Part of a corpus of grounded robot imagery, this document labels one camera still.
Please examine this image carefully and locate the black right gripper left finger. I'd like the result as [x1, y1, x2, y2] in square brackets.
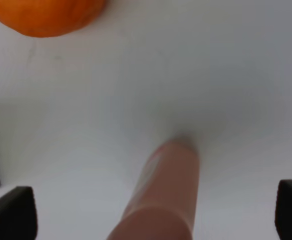
[0, 186, 38, 240]

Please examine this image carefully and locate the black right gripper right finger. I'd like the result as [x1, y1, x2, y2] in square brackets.
[274, 179, 292, 240]

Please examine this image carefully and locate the orange tangerine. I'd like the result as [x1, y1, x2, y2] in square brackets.
[0, 0, 107, 38]

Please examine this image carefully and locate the pink bottle white cap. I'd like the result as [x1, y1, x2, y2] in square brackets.
[108, 139, 199, 240]

